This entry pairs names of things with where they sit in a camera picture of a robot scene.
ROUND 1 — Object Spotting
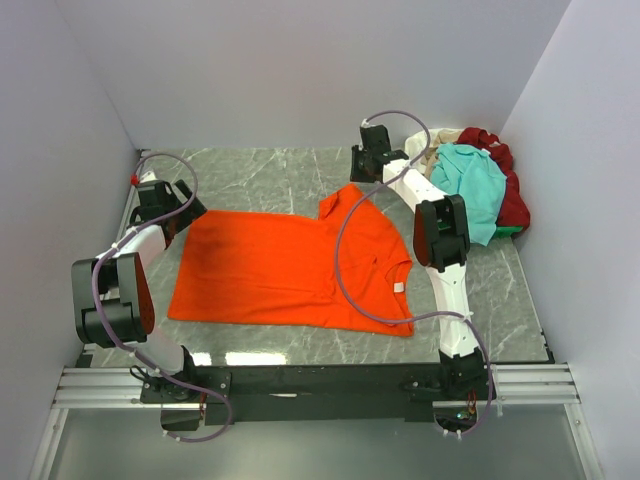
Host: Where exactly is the orange t shirt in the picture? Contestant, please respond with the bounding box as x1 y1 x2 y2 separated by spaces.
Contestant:
168 184 414 337

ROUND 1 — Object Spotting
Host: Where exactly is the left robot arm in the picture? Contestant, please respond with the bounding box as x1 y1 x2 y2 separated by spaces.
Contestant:
71 179 207 382

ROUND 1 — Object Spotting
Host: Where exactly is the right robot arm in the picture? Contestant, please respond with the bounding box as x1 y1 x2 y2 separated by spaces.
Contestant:
350 121 491 399

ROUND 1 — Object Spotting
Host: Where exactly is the beige t shirt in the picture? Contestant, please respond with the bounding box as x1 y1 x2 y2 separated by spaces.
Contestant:
422 128 463 178

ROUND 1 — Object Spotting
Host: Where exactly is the teal t shirt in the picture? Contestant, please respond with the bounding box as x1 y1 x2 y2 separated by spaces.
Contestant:
430 143 506 246

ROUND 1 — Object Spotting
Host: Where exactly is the green t shirt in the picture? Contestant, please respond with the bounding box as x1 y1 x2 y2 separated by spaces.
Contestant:
494 226 523 238

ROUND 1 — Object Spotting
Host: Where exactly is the dark red t shirt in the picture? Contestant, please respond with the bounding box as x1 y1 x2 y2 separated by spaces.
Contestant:
457 127 531 231

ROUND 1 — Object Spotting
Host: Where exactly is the black base beam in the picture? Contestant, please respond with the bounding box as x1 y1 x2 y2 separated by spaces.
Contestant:
139 362 496 432

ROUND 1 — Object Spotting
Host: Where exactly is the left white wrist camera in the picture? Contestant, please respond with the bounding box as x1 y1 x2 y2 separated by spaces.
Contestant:
130 170 157 186

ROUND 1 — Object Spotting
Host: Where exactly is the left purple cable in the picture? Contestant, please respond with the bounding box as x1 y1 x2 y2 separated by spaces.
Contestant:
91 152 235 445

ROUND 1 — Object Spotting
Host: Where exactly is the purple cable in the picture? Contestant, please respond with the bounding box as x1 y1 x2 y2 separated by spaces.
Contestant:
334 109 496 439
91 152 235 445

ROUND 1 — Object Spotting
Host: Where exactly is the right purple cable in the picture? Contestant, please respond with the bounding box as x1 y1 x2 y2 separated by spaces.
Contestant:
334 109 496 439

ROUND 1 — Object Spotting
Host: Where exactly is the aluminium frame rail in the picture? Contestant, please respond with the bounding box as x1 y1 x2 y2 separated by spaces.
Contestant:
29 153 198 479

